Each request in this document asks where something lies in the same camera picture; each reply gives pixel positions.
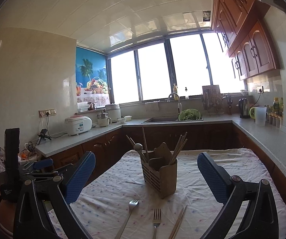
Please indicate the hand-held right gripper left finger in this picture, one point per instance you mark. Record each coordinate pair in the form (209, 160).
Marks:
(80, 176)

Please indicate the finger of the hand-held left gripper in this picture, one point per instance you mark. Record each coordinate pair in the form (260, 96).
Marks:
(43, 163)

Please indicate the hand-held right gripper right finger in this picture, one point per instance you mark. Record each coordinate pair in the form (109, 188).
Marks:
(212, 176)

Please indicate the wooden utensil holder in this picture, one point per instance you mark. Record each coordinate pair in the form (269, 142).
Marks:
(161, 176)

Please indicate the knife holder with utensils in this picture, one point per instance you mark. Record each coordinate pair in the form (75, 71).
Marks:
(228, 103)

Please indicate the person's left hand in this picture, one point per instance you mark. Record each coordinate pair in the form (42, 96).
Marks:
(5, 214)

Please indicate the white floral tablecloth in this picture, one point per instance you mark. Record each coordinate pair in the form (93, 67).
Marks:
(195, 204)

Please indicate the white rice cooker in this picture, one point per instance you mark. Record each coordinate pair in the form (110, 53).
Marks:
(79, 127)

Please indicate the metal fork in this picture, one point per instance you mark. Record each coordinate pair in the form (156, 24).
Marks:
(130, 211)
(156, 221)

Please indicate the grey stone countertop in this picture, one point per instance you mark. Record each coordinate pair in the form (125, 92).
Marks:
(257, 132)

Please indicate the round metal ladle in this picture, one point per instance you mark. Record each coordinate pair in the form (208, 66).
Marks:
(138, 147)

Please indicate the green colander with vegetables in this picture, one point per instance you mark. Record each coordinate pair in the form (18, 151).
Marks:
(189, 115)

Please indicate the white electric pot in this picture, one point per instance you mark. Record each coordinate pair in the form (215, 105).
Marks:
(113, 112)

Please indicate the white bowl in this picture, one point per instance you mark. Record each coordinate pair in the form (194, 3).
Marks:
(128, 118)

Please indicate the dark electric kettle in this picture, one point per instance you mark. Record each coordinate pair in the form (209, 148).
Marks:
(244, 108)

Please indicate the kitchen sink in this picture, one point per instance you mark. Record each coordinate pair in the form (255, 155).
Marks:
(162, 120)

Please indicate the metal dish rack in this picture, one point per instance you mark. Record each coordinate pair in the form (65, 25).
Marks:
(211, 99)

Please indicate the chrome kitchen faucet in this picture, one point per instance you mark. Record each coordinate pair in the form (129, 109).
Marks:
(176, 102)

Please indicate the row of spice jars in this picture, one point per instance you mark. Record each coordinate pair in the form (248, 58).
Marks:
(275, 120)

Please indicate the white cloth on sill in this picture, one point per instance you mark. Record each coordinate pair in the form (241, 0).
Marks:
(152, 106)

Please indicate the yellow soap bottle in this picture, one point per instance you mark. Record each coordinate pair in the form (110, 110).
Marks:
(175, 89)

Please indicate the tropical fruit poster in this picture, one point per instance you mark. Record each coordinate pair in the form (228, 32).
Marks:
(91, 74)

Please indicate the brown wooden upper cabinets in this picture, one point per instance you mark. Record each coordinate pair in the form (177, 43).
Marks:
(242, 29)

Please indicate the small camera on tripod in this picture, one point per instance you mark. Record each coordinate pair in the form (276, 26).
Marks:
(42, 135)

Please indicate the wall socket strip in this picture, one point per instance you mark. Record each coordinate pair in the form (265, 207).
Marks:
(47, 112)

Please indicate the wall outlet with plug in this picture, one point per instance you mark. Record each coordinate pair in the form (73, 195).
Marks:
(260, 89)

